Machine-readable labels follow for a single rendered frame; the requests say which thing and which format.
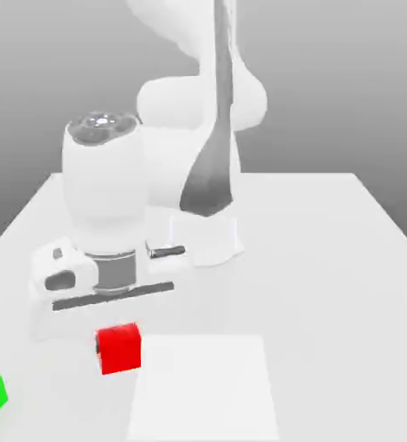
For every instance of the small red cube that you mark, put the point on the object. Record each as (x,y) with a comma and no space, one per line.
(119,350)

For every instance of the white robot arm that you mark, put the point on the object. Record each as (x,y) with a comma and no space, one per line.
(103,179)

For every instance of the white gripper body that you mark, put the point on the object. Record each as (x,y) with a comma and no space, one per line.
(113,297)

